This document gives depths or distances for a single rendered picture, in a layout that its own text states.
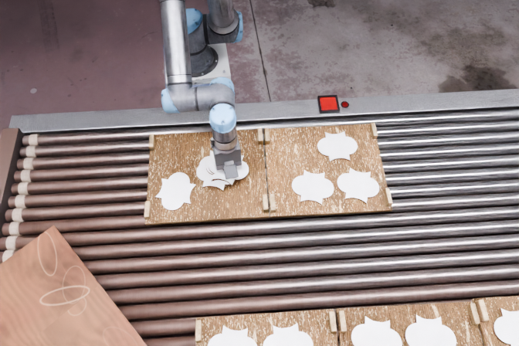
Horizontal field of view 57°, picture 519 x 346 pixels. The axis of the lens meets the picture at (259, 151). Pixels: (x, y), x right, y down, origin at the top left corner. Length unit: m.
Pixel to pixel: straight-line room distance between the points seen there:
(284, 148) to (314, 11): 1.98
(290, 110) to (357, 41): 1.64
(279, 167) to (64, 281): 0.77
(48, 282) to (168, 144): 0.60
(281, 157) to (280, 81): 1.46
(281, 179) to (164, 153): 0.43
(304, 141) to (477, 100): 0.71
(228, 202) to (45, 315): 0.63
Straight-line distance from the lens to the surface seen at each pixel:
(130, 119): 1.87
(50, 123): 1.96
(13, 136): 1.94
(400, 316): 1.55
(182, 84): 1.45
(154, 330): 1.53
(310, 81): 3.12
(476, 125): 1.96
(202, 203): 1.62
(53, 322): 1.49
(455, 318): 1.60
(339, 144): 1.73
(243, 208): 1.60
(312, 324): 1.49
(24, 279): 1.56
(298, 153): 1.70
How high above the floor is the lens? 2.39
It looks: 59 degrees down
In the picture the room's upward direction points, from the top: straight up
